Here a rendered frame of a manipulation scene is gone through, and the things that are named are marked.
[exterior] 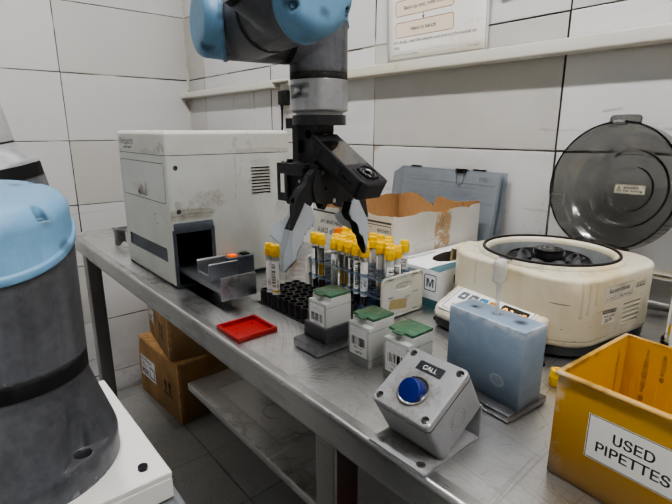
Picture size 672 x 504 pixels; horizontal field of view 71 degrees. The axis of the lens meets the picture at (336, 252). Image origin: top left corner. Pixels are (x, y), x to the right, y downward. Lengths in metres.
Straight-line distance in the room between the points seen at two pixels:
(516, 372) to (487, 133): 0.71
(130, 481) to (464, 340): 0.37
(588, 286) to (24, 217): 0.62
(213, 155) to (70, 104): 1.32
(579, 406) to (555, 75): 0.75
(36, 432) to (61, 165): 1.85
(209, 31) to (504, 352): 0.46
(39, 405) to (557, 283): 0.58
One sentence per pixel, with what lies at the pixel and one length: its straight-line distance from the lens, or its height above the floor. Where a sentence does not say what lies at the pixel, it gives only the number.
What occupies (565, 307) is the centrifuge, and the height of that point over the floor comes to 0.95.
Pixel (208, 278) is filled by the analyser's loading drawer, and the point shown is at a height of 0.92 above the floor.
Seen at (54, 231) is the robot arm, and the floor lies 1.10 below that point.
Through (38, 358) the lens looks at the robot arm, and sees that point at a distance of 0.41.
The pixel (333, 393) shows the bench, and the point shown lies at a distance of 0.58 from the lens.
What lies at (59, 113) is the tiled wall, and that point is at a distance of 2.23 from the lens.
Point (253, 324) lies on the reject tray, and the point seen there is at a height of 0.88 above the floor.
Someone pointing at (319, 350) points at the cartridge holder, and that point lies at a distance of 0.66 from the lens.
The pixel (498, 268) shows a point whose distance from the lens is 0.54.
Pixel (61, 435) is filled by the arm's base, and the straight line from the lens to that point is 0.43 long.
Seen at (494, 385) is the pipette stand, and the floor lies 0.90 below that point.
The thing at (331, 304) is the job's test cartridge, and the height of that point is 0.94.
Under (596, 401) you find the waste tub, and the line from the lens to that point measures 0.46.
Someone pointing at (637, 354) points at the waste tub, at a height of 0.96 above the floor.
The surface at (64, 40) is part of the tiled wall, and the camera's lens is 2.26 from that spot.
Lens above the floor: 1.17
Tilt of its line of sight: 14 degrees down
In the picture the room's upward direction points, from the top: straight up
